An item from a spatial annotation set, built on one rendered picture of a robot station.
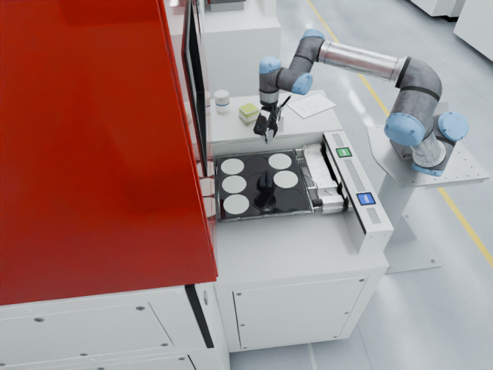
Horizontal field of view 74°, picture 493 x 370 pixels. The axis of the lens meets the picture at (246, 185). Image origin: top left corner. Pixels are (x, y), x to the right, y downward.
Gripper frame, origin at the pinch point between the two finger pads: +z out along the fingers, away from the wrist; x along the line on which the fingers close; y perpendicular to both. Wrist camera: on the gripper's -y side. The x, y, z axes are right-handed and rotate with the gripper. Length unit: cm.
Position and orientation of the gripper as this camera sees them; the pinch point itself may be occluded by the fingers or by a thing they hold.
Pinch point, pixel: (266, 142)
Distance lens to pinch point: 139.3
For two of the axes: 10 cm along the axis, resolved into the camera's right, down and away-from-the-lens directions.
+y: 3.9, -6.8, 6.2
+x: -9.2, -2.6, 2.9
